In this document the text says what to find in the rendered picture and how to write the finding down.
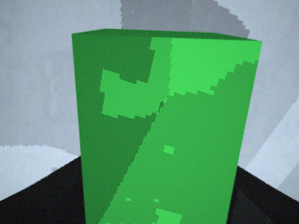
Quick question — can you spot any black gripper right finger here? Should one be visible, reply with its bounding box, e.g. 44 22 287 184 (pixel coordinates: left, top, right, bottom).
226 165 299 224

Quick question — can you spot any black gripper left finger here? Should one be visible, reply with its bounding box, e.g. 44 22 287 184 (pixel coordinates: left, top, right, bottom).
0 155 86 224

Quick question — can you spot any green gauge with white pin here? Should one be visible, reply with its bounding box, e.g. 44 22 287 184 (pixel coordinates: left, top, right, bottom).
72 29 263 224

